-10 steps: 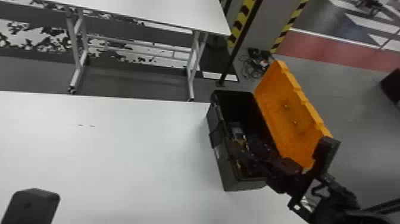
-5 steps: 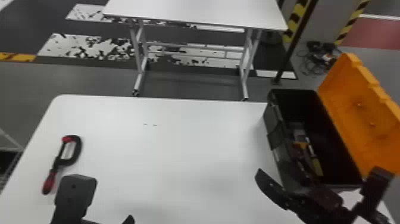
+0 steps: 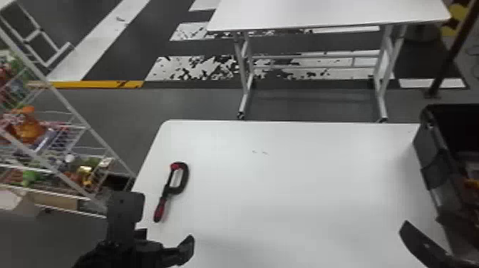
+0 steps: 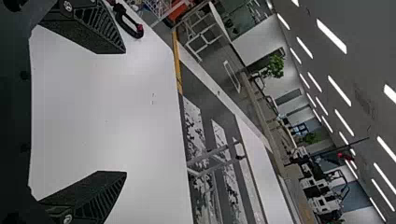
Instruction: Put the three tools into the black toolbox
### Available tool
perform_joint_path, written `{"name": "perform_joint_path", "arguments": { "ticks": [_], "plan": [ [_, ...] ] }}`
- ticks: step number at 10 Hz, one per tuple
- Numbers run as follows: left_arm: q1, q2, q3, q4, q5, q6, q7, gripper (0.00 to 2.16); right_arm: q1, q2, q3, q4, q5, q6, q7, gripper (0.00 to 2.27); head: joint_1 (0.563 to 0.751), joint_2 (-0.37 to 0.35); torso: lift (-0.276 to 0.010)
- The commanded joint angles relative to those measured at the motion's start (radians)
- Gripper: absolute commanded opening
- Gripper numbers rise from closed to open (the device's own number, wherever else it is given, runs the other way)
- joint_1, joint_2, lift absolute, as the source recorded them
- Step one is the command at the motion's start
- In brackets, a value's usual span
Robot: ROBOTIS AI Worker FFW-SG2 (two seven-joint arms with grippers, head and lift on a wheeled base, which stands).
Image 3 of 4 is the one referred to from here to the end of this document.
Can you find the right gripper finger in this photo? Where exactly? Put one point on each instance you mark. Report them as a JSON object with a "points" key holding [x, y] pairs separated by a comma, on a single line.
{"points": [[424, 247]]}

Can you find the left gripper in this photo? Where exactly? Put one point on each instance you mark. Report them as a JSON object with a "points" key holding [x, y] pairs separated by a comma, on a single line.
{"points": [[146, 254]]}

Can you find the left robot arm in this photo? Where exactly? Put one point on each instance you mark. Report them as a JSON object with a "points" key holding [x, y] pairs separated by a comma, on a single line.
{"points": [[99, 256]]}

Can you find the red black clamp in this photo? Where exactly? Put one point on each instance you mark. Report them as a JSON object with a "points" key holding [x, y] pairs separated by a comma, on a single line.
{"points": [[173, 187]]}

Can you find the black tool box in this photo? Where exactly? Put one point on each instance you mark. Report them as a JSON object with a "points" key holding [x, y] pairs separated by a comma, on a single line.
{"points": [[451, 157]]}

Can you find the orange snack packet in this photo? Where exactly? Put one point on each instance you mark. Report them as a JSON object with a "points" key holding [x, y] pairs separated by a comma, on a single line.
{"points": [[25, 129]]}

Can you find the white side table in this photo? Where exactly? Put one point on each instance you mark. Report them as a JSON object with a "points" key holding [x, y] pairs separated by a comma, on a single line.
{"points": [[322, 13]]}

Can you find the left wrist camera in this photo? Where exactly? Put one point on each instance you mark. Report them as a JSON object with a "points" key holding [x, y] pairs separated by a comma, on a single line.
{"points": [[124, 213]]}

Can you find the black post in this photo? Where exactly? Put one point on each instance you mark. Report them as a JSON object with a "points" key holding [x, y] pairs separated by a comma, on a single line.
{"points": [[451, 52]]}

